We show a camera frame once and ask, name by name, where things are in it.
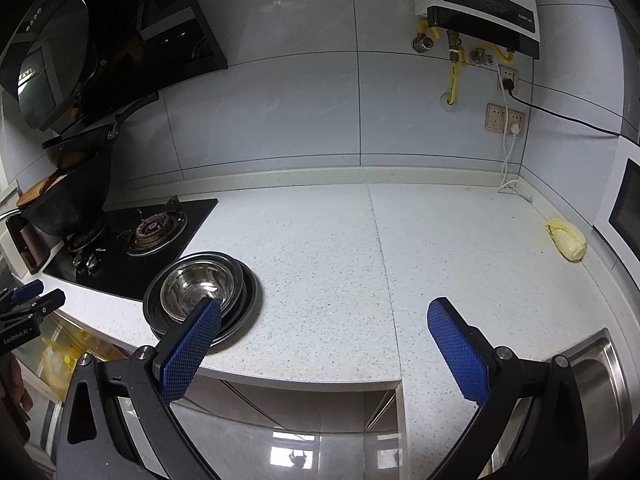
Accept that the yellow gas hose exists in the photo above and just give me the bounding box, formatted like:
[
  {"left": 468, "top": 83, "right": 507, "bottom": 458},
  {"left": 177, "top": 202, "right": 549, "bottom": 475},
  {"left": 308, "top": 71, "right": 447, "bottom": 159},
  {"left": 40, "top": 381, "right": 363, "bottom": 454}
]
[{"left": 445, "top": 57, "right": 463, "bottom": 109}]

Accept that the napa cabbage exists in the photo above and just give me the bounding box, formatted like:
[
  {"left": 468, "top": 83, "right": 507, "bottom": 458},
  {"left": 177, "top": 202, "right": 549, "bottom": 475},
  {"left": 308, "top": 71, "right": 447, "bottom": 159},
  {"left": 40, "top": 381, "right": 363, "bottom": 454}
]
[{"left": 545, "top": 216, "right": 587, "bottom": 262}]

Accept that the wooden cutting board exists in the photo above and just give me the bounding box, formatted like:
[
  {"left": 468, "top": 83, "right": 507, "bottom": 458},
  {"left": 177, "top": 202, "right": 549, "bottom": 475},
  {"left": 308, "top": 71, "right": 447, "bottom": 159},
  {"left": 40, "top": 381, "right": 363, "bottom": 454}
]
[{"left": 16, "top": 170, "right": 68, "bottom": 208}]

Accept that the black power cable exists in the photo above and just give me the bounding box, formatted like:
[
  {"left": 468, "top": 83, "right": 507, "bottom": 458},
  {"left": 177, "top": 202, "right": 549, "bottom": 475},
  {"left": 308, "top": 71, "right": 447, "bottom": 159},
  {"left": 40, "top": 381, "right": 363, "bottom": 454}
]
[{"left": 505, "top": 80, "right": 626, "bottom": 137}]

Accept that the small plain steel plate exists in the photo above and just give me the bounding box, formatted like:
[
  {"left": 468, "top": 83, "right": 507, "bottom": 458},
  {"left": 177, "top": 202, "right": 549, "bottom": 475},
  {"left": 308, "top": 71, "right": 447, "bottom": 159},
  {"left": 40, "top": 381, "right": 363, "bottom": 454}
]
[{"left": 148, "top": 252, "right": 257, "bottom": 341}]

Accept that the white wall socket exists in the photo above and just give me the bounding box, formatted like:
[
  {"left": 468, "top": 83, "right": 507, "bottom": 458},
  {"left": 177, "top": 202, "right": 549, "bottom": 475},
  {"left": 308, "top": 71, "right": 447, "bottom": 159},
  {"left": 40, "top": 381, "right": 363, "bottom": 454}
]
[{"left": 497, "top": 64, "right": 520, "bottom": 93}]

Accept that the black glass gas stove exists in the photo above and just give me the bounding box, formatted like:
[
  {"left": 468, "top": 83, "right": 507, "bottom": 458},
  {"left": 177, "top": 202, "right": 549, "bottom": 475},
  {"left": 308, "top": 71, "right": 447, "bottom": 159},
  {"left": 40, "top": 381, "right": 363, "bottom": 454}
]
[{"left": 42, "top": 197, "right": 220, "bottom": 303}]

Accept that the yellow plastic bag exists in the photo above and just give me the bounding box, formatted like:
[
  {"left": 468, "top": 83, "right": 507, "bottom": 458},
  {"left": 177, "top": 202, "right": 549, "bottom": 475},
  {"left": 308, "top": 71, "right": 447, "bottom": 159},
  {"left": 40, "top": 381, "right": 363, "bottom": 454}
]
[{"left": 40, "top": 327, "right": 108, "bottom": 401}]

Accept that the gas burner with grate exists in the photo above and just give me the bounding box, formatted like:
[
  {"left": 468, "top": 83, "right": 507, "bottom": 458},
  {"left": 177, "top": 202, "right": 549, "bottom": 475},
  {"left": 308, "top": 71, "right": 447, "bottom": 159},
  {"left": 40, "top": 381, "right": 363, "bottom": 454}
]
[{"left": 125, "top": 196, "right": 188, "bottom": 257}]

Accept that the black cooking pot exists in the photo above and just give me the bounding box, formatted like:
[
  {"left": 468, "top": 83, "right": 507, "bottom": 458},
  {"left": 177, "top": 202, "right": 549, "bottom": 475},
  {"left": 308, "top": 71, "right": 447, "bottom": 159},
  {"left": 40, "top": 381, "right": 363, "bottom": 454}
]
[{"left": 21, "top": 152, "right": 113, "bottom": 237}]

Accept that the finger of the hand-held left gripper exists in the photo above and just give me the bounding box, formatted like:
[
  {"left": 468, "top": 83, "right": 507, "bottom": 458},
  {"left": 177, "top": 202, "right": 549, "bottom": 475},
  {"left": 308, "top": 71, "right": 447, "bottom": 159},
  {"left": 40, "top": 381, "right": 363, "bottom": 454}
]
[
  {"left": 20, "top": 288, "right": 67, "bottom": 318},
  {"left": 0, "top": 280, "right": 45, "bottom": 311}
]

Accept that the black range hood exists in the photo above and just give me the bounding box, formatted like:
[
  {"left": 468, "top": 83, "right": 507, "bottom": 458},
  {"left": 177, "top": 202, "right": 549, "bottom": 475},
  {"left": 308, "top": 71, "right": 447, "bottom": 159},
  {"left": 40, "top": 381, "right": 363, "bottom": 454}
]
[{"left": 0, "top": 0, "right": 228, "bottom": 133}]

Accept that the small steel bowl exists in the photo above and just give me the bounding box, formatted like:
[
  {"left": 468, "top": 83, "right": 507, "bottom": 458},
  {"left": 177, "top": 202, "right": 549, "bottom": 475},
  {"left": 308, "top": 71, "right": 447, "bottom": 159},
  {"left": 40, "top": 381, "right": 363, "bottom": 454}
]
[
  {"left": 175, "top": 269, "right": 226, "bottom": 311},
  {"left": 167, "top": 265, "right": 232, "bottom": 318}
]

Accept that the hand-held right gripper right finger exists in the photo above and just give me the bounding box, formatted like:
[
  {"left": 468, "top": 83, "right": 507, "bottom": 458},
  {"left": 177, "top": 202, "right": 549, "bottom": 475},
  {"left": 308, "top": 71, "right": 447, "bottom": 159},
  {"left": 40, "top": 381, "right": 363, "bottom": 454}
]
[{"left": 426, "top": 297, "right": 601, "bottom": 480}]

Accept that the white power cable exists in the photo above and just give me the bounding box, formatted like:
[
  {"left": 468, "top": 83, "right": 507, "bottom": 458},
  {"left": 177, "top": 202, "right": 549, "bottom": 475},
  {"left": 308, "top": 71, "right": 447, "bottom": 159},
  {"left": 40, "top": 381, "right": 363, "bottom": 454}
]
[{"left": 497, "top": 67, "right": 533, "bottom": 204}]

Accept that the beige wall socket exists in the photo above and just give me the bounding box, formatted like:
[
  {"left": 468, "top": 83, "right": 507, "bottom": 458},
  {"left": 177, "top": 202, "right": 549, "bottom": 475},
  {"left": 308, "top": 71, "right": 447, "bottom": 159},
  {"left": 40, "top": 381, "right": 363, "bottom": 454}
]
[{"left": 484, "top": 102, "right": 527, "bottom": 136}]

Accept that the steel kitchen sink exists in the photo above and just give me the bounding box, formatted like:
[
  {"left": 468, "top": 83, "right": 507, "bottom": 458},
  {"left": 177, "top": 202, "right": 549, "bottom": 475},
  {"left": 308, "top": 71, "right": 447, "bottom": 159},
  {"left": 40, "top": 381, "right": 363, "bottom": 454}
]
[{"left": 492, "top": 328, "right": 631, "bottom": 480}]

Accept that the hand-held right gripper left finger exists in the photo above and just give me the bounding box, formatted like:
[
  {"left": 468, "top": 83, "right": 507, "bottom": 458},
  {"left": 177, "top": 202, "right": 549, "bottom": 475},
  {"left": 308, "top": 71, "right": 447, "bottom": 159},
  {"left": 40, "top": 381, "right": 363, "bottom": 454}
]
[{"left": 55, "top": 297, "right": 223, "bottom": 480}]

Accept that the large steel bowl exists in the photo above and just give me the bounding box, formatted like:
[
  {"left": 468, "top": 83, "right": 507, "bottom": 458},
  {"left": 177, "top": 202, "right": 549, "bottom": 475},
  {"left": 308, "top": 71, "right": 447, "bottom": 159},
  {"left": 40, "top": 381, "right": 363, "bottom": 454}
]
[{"left": 159, "top": 259, "right": 238, "bottom": 325}]

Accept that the black wok with handle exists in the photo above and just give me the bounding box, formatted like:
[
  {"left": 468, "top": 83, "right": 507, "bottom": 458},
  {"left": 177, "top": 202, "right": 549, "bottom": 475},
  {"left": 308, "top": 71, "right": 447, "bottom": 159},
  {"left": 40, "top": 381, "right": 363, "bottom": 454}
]
[{"left": 41, "top": 91, "right": 160, "bottom": 171}]

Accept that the large steel plate with label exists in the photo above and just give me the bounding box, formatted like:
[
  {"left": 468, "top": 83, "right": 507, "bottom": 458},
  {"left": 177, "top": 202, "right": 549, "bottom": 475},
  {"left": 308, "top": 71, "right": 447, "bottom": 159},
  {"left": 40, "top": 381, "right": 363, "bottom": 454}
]
[{"left": 143, "top": 251, "right": 263, "bottom": 348}]

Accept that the white microwave oven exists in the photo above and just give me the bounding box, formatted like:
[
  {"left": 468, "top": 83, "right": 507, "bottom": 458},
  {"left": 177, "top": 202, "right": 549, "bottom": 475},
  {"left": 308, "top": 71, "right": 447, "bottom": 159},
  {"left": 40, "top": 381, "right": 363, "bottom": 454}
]
[{"left": 592, "top": 137, "right": 640, "bottom": 271}]

